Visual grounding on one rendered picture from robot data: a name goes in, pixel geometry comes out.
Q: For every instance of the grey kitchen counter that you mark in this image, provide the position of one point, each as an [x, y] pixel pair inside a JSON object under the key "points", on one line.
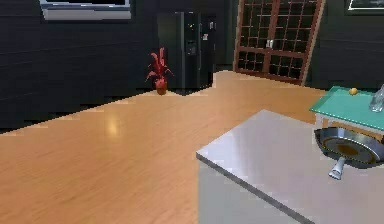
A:
{"points": [[283, 173]]}

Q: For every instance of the clear glass bottle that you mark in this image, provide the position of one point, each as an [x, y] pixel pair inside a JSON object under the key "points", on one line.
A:
{"points": [[378, 100]]}

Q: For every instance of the red house plant in pot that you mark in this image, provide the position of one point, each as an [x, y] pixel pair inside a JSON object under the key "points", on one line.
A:
{"points": [[160, 74]]}

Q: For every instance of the black fridge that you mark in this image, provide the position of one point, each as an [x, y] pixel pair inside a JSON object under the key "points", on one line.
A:
{"points": [[188, 50]]}

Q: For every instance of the brown lattice door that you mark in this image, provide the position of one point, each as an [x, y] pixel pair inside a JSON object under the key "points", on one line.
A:
{"points": [[278, 38]]}

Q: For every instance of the green glass top table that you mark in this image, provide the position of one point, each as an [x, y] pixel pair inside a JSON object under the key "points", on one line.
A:
{"points": [[346, 108]]}

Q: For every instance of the silver frying pan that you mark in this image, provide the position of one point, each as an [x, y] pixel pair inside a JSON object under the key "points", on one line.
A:
{"points": [[350, 148]]}

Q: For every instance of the yellow round fruit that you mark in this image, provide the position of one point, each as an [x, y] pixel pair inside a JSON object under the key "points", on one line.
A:
{"points": [[353, 91]]}

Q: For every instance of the framed wall picture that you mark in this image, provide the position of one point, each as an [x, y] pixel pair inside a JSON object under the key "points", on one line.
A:
{"points": [[366, 4]]}

